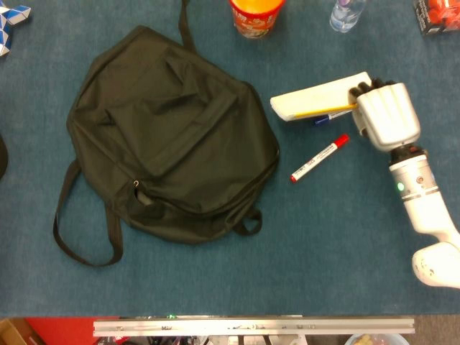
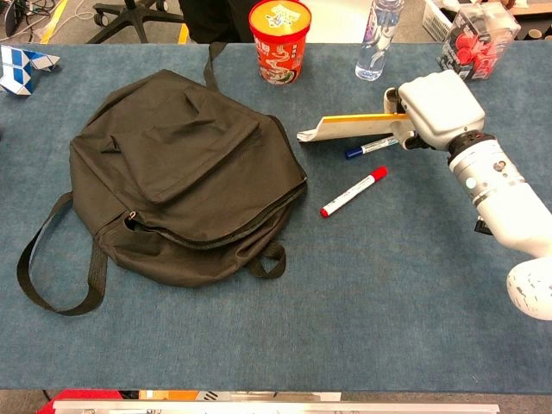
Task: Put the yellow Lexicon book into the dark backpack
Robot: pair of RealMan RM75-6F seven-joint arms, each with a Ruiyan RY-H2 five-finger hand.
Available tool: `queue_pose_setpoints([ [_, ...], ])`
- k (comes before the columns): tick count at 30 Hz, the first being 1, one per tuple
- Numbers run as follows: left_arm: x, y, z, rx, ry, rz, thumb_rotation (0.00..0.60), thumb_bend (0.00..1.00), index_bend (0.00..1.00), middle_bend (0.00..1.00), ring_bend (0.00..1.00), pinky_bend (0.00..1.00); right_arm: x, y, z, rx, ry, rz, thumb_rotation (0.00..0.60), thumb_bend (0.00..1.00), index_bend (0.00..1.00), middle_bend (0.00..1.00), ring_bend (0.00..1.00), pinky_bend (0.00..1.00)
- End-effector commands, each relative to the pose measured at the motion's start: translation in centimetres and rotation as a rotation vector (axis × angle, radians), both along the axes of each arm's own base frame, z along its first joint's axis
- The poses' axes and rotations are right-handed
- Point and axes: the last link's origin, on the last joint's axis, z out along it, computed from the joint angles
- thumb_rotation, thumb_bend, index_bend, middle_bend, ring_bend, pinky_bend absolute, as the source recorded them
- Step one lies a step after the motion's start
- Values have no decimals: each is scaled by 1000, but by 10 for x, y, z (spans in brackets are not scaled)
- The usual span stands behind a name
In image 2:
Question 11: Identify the red instant noodle cup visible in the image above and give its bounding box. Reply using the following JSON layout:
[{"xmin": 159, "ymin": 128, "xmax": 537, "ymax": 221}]
[{"xmin": 248, "ymin": 0, "xmax": 312, "ymax": 86}]

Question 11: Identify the clear box of red parts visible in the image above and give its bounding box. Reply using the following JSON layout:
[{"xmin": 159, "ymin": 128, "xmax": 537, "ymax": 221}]
[{"xmin": 435, "ymin": 2, "xmax": 522, "ymax": 83}]

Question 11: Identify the white plastic basket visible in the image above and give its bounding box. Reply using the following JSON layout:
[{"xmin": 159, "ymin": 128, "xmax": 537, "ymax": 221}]
[{"xmin": 421, "ymin": 0, "xmax": 465, "ymax": 42}]

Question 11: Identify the blue white snake puzzle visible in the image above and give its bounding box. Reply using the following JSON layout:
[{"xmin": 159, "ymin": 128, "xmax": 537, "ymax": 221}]
[{"xmin": 0, "ymin": 44, "xmax": 61, "ymax": 97}]

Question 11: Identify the aluminium profile rail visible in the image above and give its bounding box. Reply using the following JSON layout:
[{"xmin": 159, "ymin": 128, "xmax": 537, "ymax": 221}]
[{"xmin": 52, "ymin": 398, "xmax": 500, "ymax": 414}]

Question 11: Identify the white and yellow booklet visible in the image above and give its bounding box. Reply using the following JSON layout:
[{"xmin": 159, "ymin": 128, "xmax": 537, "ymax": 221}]
[{"xmin": 296, "ymin": 112, "xmax": 411, "ymax": 143}]

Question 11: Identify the clear plastic water bottle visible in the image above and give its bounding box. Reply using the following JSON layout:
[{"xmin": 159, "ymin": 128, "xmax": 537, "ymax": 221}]
[{"xmin": 354, "ymin": 0, "xmax": 405, "ymax": 83}]

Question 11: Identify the black office chair base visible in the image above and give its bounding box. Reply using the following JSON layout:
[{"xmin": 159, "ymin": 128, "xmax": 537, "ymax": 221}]
[{"xmin": 85, "ymin": 0, "xmax": 185, "ymax": 44}]

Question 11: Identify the blue felt table cover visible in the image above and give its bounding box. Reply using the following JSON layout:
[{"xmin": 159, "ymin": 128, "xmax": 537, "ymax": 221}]
[{"xmin": 0, "ymin": 41, "xmax": 552, "ymax": 393}]

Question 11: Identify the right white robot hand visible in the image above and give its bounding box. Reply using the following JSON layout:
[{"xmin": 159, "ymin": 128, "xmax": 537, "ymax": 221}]
[{"xmin": 383, "ymin": 69, "xmax": 486, "ymax": 152}]

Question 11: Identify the black bulky object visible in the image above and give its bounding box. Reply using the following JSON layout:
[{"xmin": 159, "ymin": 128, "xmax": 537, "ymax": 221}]
[{"xmin": 175, "ymin": 0, "xmax": 260, "ymax": 44}]

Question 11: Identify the red flat object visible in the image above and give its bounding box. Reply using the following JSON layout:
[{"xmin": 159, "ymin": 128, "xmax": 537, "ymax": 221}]
[{"xmin": 36, "ymin": 389, "xmax": 124, "ymax": 414}]

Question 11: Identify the red capped white marker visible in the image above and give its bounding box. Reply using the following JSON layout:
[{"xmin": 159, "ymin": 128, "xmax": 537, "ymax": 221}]
[{"xmin": 319, "ymin": 166, "xmax": 389, "ymax": 219}]

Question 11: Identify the blue capped white marker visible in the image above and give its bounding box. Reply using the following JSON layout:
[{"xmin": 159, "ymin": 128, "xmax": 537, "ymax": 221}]
[{"xmin": 343, "ymin": 137, "xmax": 400, "ymax": 160}]

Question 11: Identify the black fabric backpack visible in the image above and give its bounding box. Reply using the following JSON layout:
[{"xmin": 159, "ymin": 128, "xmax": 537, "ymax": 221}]
[{"xmin": 16, "ymin": 41, "xmax": 310, "ymax": 317}]

